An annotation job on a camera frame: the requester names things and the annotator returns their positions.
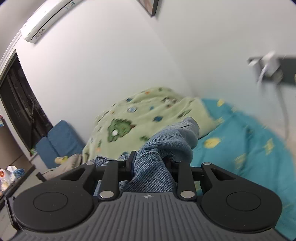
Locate leaf wall painting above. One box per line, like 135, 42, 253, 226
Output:
137, 0, 161, 17

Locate teal patterned bed sheet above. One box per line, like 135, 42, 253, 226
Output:
191, 99, 295, 240

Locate green cartoon fleece blanket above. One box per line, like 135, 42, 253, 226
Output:
82, 87, 217, 162

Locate blue denim jeans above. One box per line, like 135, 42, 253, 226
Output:
89, 116, 201, 196

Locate dark window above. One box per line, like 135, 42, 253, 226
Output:
1, 51, 53, 151

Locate white wall air conditioner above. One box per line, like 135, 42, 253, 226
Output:
22, 1, 81, 44

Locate blue sofa chair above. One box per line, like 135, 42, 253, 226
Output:
35, 120, 85, 169

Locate beige cloth on sofa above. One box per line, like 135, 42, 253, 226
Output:
42, 154, 82, 180

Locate white plastic bag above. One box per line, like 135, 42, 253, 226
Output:
0, 166, 25, 192

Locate grey wall socket panel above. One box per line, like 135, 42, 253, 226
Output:
247, 55, 295, 87

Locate white charging cable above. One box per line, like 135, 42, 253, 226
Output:
256, 64, 291, 142

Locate white power adapter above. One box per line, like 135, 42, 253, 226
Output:
261, 51, 280, 77

